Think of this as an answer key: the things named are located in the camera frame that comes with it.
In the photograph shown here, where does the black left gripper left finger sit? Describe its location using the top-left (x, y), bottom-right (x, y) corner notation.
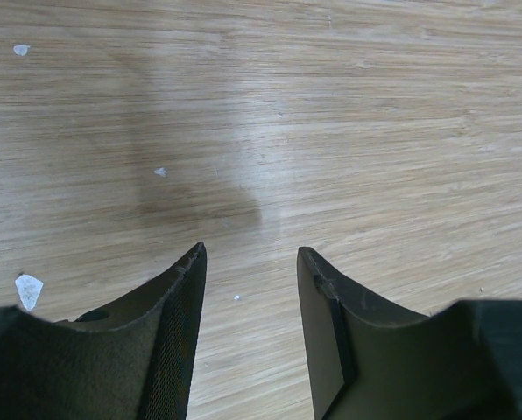
top-left (0, 243), bottom-right (207, 419)

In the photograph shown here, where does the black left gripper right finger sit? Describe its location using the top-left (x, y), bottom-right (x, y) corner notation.
top-left (297, 247), bottom-right (522, 419)

